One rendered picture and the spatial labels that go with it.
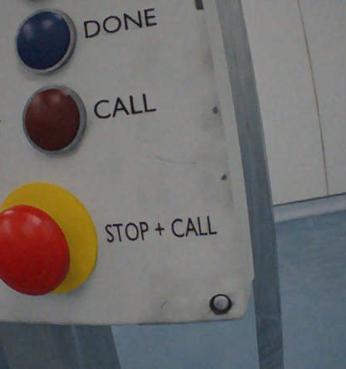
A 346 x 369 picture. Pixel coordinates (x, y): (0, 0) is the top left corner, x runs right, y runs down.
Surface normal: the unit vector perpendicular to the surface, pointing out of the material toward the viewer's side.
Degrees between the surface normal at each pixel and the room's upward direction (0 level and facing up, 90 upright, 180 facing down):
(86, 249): 90
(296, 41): 90
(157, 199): 90
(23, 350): 90
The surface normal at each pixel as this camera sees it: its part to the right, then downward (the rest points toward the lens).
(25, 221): -0.08, -0.21
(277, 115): 0.02, 0.17
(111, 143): -0.22, 0.20
